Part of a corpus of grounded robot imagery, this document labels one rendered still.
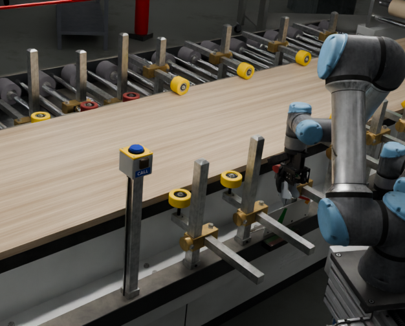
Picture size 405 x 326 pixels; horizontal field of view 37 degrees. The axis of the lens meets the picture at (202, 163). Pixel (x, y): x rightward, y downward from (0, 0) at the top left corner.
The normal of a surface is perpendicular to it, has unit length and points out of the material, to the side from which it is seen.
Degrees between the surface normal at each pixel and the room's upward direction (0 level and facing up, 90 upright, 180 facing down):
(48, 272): 90
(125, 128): 0
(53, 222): 0
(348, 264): 0
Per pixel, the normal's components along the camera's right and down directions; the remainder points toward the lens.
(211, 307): 0.65, 0.41
